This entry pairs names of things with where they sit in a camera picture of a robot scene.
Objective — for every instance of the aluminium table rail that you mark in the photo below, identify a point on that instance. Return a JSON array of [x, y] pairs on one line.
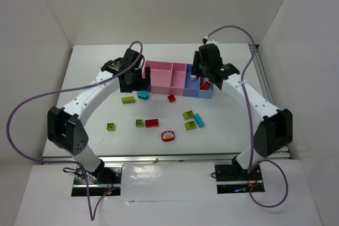
[[282, 154]]

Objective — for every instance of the small red lego brick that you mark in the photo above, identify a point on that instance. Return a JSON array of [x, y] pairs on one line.
[[171, 98]]

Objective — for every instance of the pink sorting container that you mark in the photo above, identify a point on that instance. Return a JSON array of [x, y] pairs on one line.
[[167, 77]]

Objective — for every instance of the red curved lego brick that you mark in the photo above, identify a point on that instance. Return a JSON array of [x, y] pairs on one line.
[[205, 86]]

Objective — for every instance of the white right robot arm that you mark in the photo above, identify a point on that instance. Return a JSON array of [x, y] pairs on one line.
[[232, 82]]

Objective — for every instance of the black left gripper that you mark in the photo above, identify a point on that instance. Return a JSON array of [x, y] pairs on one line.
[[133, 82]]

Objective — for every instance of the long red lego brick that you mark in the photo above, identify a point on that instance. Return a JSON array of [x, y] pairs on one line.
[[151, 123]]

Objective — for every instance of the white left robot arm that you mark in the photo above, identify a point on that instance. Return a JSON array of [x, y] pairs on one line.
[[66, 125]]

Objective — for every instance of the teal oval lego piece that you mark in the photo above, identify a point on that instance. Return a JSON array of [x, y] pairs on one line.
[[143, 95]]

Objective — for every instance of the long lime lego brick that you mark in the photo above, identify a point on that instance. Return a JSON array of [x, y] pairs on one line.
[[128, 100]]

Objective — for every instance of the lime square lego brick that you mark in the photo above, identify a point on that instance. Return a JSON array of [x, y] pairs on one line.
[[110, 126]]

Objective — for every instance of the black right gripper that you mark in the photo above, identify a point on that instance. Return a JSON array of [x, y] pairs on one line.
[[196, 65]]

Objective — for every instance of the long teal lego brick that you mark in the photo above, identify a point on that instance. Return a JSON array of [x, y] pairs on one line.
[[198, 120]]

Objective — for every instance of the red flower lego piece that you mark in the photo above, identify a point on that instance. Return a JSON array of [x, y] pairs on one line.
[[167, 136]]

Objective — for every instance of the small lime lego brick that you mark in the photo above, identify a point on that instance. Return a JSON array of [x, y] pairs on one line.
[[139, 123]]

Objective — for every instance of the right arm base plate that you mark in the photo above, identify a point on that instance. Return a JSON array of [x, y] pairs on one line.
[[230, 182]]

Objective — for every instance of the lime curved lego brick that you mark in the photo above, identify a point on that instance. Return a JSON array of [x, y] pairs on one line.
[[188, 115]]

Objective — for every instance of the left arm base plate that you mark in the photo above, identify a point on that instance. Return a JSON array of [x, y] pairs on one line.
[[110, 182]]

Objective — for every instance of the blue sorting container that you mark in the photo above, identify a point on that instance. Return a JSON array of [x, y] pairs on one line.
[[192, 87]]

